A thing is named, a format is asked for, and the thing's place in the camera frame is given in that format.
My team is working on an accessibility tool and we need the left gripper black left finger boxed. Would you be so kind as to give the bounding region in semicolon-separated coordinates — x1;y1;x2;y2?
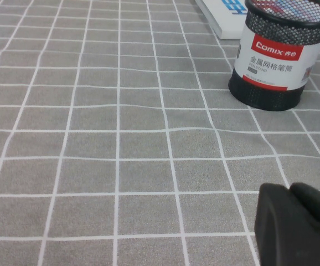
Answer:
254;182;320;266

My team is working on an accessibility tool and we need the black mesh pen holder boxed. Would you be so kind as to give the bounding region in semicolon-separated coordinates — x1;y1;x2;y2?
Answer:
228;0;320;112

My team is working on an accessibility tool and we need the grey white-checked tablecloth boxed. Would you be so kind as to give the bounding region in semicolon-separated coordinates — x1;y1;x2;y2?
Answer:
0;0;320;266

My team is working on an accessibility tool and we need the white HEEC book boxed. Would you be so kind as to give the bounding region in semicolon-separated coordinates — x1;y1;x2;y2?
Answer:
194;0;320;42

